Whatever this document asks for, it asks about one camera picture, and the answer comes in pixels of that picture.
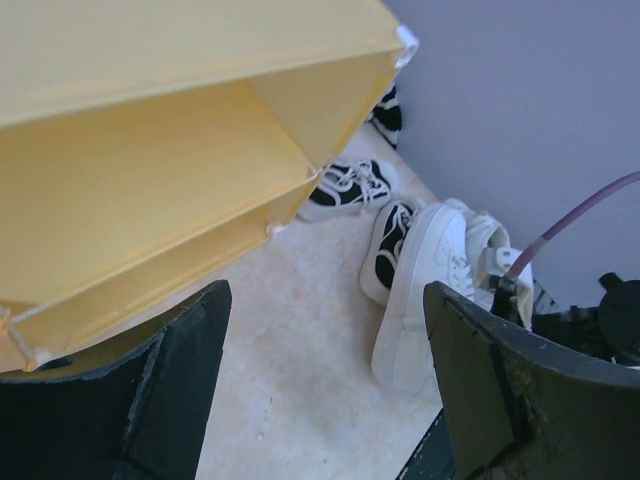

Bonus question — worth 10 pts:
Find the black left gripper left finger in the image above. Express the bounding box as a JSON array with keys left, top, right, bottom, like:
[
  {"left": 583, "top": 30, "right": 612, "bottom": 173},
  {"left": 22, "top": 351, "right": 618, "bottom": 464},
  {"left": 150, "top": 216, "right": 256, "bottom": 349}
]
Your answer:
[{"left": 1, "top": 280, "right": 232, "bottom": 479}]

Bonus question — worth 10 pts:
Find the black white sneaker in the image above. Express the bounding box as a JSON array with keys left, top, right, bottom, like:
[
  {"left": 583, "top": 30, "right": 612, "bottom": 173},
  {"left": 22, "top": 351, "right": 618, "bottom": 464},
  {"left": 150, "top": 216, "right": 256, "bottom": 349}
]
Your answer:
[
  {"left": 359, "top": 195, "right": 426, "bottom": 306},
  {"left": 297, "top": 159, "right": 400, "bottom": 223}
]

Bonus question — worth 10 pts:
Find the yellow plastic shoe cabinet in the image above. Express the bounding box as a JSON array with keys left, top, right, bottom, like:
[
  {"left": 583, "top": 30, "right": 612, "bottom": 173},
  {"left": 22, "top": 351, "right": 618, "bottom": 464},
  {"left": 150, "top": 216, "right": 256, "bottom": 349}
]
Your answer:
[{"left": 1, "top": 1, "right": 419, "bottom": 372}]

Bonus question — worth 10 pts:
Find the white sneaker one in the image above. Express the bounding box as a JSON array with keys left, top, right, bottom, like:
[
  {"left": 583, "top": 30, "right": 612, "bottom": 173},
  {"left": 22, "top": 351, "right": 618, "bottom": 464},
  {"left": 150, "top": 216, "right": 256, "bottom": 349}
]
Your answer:
[
  {"left": 445, "top": 198, "right": 534, "bottom": 330},
  {"left": 371, "top": 203, "right": 474, "bottom": 405}
]

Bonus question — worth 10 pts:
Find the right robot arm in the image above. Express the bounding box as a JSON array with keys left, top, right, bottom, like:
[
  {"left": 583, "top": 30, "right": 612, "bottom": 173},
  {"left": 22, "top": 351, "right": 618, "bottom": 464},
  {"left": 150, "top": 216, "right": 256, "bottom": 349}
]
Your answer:
[{"left": 489, "top": 272, "right": 639, "bottom": 370}]

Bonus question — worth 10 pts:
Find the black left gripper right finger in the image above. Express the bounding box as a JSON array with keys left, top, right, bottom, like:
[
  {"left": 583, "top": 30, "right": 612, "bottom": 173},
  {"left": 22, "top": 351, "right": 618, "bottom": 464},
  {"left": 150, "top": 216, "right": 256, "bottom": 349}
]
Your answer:
[{"left": 426, "top": 283, "right": 639, "bottom": 479}]

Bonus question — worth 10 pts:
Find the zebra striped cloth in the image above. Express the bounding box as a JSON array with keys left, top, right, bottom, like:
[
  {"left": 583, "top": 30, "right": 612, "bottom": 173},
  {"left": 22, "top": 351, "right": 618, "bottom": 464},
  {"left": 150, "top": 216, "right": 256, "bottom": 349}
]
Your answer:
[{"left": 366, "top": 82, "right": 403, "bottom": 150}]

